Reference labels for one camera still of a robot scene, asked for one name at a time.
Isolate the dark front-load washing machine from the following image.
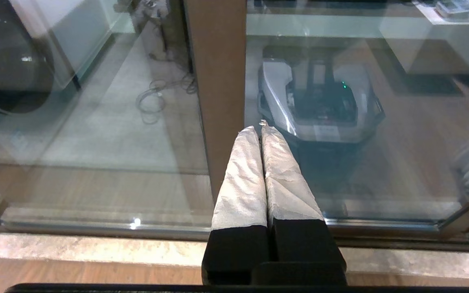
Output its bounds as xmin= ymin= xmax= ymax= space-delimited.
xmin=0 ymin=0 xmax=56 ymax=115

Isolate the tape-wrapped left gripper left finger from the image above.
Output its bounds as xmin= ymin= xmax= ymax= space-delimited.
xmin=201 ymin=126 xmax=269 ymax=286

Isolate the brown-framed fixed glass panel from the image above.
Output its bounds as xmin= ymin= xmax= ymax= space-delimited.
xmin=0 ymin=0 xmax=248 ymax=241

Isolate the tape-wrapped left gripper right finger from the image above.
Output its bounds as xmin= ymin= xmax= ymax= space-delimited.
xmin=261 ymin=125 xmax=347 ymax=285

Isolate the brown-framed sliding glass door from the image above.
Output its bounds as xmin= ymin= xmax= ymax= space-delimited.
xmin=243 ymin=0 xmax=469 ymax=249

